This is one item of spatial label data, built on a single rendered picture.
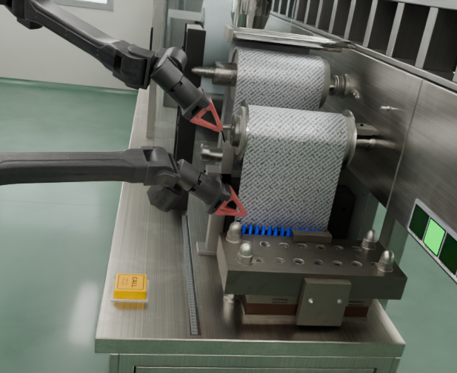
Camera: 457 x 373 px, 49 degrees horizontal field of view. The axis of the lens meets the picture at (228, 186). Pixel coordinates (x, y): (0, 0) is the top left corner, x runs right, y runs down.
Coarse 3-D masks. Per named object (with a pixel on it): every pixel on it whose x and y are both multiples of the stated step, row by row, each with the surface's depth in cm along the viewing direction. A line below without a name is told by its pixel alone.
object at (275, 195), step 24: (264, 168) 116; (288, 168) 116; (312, 168) 117; (240, 192) 117; (264, 192) 118; (288, 192) 119; (312, 192) 120; (264, 216) 121; (288, 216) 121; (312, 216) 122
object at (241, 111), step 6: (240, 108) 117; (240, 114) 117; (348, 120) 118; (348, 126) 117; (348, 132) 116; (348, 138) 116; (240, 144) 114; (348, 144) 116; (240, 150) 115; (348, 150) 117
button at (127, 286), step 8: (120, 280) 112; (128, 280) 112; (136, 280) 113; (144, 280) 113; (120, 288) 109; (128, 288) 110; (136, 288) 110; (144, 288) 110; (120, 296) 109; (128, 296) 109; (136, 296) 110; (144, 296) 110
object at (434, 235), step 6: (432, 222) 94; (432, 228) 94; (438, 228) 91; (426, 234) 95; (432, 234) 93; (438, 234) 91; (426, 240) 95; (432, 240) 93; (438, 240) 91; (432, 246) 93; (438, 246) 91
